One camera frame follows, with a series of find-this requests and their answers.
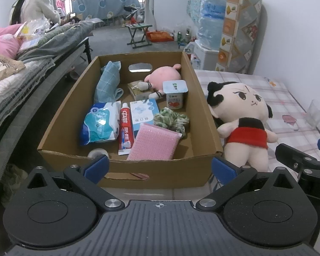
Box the strawberry yogurt cup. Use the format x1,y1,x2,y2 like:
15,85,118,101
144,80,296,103
163,80,188,110

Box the pink pillow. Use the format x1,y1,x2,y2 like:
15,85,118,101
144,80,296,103
0,34,22,60
0,23,26,43

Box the clear plastic cup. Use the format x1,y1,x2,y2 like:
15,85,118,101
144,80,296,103
305,99,320,131

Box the blue white wet wipes pack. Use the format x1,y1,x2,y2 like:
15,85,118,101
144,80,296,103
80,102,122,147

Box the floral folded mattress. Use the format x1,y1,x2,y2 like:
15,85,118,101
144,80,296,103
215,0,263,74

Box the pink round plush toy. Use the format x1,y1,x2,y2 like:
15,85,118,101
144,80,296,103
137,64,182,100

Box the cardboard box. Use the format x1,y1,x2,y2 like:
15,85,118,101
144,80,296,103
37,51,224,188

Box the light blue checkered cloth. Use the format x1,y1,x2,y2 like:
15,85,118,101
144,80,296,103
93,61,124,104

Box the clear tape roll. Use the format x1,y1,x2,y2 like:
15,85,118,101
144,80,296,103
87,148,109,159

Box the grey quilt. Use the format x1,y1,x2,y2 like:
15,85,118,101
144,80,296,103
17,19,102,62

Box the orange bag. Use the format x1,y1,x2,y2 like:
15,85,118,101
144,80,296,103
146,31,174,42

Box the pink sponge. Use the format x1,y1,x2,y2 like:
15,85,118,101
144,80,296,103
127,123,182,161

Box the metal folding bed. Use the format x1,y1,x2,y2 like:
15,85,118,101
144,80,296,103
0,19,104,171

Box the green folding stool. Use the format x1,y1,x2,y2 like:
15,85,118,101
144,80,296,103
125,23,153,49

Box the blue white bandage box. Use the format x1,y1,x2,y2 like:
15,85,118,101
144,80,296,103
129,99,160,132

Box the black-haired doll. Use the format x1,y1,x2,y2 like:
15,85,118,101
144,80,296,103
207,81,278,172

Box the blue hanging sheet with circles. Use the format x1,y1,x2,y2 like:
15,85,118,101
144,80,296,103
71,0,142,19

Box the red white toothpaste tube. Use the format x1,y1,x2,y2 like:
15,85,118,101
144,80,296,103
118,102,135,156

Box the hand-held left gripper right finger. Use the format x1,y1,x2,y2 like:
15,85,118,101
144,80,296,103
196,157,299,211

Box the beige embroidered cloth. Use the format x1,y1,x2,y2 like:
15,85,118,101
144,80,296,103
0,52,26,88

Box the white water dispenser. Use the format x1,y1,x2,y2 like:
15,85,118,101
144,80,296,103
191,41,220,71

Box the blue water jug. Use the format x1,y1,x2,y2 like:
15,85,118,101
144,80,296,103
196,0,228,51

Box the printed plastic bag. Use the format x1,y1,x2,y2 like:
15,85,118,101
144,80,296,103
15,19,60,51

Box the small red bicycle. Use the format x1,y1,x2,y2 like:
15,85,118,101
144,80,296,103
123,5,146,24

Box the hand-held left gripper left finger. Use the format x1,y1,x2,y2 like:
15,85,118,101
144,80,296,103
27,155,125,211

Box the green fuzzy cloth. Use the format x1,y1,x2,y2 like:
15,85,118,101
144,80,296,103
1,164,28,208

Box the green white scrunchie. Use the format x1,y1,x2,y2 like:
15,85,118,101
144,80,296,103
153,107,190,138

